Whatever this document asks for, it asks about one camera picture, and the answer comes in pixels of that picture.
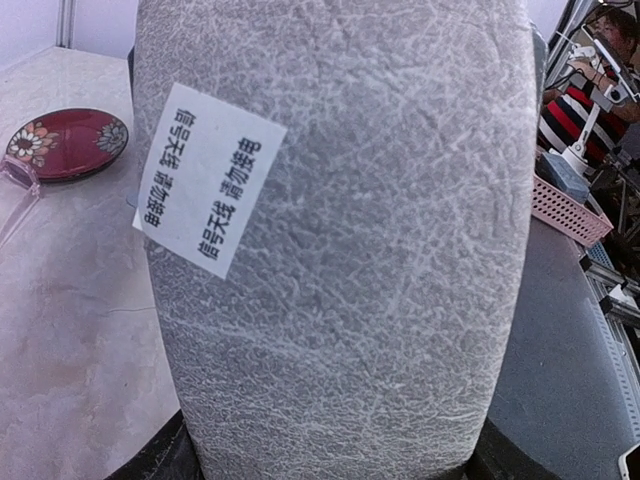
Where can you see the person in striped shirt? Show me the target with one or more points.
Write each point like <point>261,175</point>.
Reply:
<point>564,113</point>

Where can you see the left aluminium frame post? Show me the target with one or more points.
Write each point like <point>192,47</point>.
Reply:
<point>65,23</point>

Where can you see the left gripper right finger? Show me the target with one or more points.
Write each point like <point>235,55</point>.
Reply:
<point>496,457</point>

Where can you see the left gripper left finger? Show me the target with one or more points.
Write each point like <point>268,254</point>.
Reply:
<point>168,455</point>

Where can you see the clear pink glasses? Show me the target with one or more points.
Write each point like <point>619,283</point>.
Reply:
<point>20,191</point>

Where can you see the pink perforated basket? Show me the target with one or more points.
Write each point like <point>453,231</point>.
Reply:
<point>563,213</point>

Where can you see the red floral plate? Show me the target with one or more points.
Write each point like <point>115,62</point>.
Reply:
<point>68,144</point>

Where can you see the front aluminium rail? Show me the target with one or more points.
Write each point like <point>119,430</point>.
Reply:
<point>617,314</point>

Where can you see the white paper label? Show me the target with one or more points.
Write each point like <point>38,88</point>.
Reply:
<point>204,171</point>

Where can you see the grey glasses case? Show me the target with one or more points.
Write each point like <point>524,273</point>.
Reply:
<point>362,325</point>

